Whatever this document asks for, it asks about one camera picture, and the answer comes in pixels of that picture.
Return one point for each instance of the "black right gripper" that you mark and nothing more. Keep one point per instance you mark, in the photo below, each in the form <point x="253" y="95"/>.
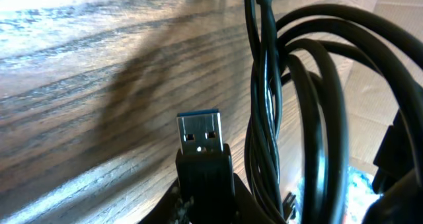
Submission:
<point x="395" y="180"/>

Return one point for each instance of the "black usb cable silver plug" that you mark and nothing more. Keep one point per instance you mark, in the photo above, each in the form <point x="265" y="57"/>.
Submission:
<point x="204" y="168"/>

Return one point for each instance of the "black usb cable white plug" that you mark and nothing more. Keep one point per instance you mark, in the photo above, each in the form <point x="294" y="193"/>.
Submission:
<point x="298" y="48"/>

